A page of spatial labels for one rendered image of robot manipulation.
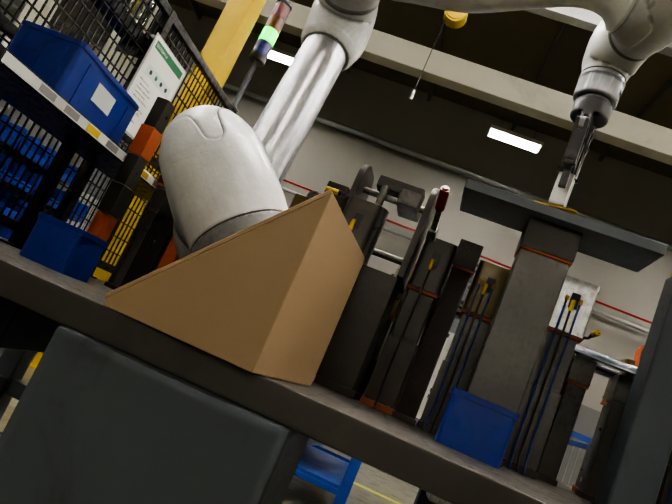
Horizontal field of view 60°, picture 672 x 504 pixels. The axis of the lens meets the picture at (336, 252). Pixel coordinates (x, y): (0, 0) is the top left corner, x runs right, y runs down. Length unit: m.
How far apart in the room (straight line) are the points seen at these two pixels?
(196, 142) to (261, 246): 0.23
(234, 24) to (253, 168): 1.68
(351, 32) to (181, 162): 0.61
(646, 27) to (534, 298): 0.52
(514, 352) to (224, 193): 0.60
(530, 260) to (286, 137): 0.51
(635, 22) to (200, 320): 0.92
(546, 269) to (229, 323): 0.66
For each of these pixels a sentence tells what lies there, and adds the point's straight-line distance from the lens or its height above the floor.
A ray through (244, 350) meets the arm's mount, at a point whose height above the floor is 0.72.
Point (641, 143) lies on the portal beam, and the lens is 5.26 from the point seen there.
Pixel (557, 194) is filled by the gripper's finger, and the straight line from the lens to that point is 1.23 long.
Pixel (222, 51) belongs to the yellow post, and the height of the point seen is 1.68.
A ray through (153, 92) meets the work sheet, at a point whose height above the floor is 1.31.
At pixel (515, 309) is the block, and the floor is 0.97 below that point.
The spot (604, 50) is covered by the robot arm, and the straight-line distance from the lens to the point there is 1.33.
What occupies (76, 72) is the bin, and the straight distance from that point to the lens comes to 1.43.
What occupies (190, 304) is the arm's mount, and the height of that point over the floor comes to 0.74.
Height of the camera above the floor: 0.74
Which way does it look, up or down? 11 degrees up
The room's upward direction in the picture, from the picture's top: 24 degrees clockwise
